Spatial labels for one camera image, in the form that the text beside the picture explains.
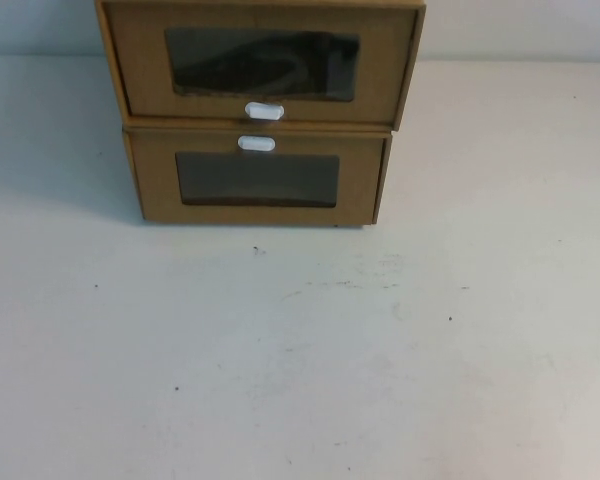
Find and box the brown cardboard drawer with window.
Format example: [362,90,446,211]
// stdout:
[102,1,419,127]
[128,130,386,222]

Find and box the brown cardboard shoe box sleeve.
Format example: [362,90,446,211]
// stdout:
[93,0,426,132]

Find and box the lower cardboard drawer with window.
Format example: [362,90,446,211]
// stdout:
[122,124,394,226]

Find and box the white plastic drawer handle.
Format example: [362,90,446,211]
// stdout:
[237,133,277,151]
[244,101,285,121]

